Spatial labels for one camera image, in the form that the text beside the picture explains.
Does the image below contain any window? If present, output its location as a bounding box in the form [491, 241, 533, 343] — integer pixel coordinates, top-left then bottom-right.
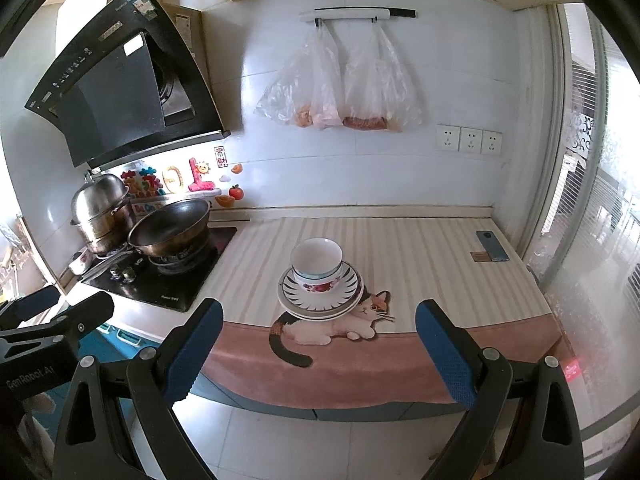
[515, 2, 640, 461]

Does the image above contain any blue leaf pattern plate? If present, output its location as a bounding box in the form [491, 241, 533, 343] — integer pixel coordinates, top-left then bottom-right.
[277, 280, 365, 317]

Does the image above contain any yellow ring decoration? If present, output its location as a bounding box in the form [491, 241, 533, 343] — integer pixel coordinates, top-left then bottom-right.
[161, 167, 186, 194]

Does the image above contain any small enamel cup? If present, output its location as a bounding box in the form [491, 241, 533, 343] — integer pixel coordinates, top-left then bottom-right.
[67, 250, 93, 276]

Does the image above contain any black gas stove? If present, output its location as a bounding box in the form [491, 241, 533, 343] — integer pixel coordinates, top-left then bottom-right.
[82, 226, 238, 312]

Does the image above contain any steel steamer pot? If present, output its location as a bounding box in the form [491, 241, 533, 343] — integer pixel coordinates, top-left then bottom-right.
[70, 170, 138, 256]

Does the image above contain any striped cat print mat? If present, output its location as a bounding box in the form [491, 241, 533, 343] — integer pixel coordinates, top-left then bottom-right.
[202, 216, 573, 408]

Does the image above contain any dark wok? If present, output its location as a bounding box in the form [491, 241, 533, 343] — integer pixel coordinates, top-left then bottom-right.
[80, 198, 212, 281]

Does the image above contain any smartphone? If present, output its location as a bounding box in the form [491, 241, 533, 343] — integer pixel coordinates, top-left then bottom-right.
[475, 230, 511, 263]

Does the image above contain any wall hook rail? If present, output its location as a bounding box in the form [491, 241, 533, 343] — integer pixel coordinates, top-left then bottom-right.
[300, 7, 417, 25]

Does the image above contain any colourful letter decoration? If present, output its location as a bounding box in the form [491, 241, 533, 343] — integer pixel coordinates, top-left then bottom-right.
[120, 167, 166, 200]

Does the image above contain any black range hood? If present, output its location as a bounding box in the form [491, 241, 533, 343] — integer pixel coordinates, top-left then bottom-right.
[24, 0, 232, 171]

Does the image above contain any white bowl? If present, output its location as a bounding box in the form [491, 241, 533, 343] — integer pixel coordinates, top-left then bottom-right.
[290, 238, 344, 286]

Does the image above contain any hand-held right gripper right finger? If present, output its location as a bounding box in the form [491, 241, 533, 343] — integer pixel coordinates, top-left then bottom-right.
[416, 299, 586, 480]

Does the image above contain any clear plastic bag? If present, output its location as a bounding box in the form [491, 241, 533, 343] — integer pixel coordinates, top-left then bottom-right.
[341, 22, 423, 133]
[253, 22, 346, 131]

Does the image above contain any pink letter decoration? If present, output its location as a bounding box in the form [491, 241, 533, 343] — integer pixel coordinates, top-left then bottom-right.
[187, 157, 217, 192]

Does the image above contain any plain white plate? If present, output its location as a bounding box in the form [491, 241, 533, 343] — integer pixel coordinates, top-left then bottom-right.
[282, 307, 358, 322]

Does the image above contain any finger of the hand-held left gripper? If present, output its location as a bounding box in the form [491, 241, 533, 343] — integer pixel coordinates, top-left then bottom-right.
[0, 286, 61, 328]
[0, 292, 116, 356]

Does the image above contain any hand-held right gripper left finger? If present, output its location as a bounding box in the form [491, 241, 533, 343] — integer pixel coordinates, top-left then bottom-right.
[52, 298, 224, 480]

